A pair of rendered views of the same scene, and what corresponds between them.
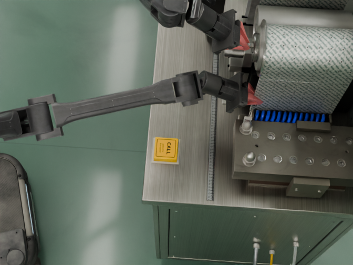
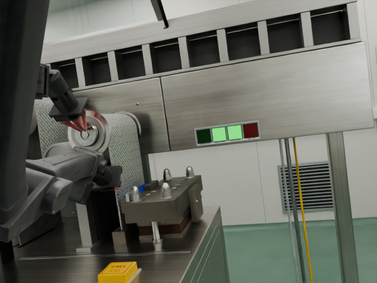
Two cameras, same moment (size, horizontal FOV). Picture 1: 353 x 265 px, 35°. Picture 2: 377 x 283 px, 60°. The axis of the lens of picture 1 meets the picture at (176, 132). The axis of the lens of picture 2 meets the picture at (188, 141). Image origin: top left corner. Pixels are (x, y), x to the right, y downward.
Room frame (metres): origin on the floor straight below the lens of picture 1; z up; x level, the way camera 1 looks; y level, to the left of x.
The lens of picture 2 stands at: (0.29, 0.73, 1.24)
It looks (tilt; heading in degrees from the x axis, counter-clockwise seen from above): 3 degrees down; 282
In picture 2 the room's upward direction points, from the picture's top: 8 degrees counter-clockwise
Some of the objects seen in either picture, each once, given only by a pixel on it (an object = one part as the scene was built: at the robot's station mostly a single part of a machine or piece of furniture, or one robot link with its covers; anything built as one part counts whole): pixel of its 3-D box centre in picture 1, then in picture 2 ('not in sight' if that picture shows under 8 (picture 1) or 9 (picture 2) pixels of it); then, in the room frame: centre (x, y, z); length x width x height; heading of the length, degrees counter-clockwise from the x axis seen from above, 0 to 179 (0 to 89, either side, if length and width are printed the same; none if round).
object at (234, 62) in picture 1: (236, 74); (81, 200); (0.84, -0.17, 1.05); 0.06 x 0.05 x 0.31; 89
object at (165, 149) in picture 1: (166, 149); (118, 273); (0.65, 0.03, 0.91); 0.07 x 0.07 x 0.02; 89
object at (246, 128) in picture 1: (246, 125); (134, 193); (0.68, -0.20, 1.05); 0.04 x 0.04 x 0.04
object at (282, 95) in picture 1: (296, 98); (128, 170); (0.74, -0.33, 1.11); 0.23 x 0.01 x 0.18; 89
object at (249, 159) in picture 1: (249, 157); (165, 190); (0.58, -0.20, 1.05); 0.04 x 0.04 x 0.04
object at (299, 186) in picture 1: (307, 188); (196, 202); (0.53, -0.38, 0.96); 0.10 x 0.03 x 0.11; 89
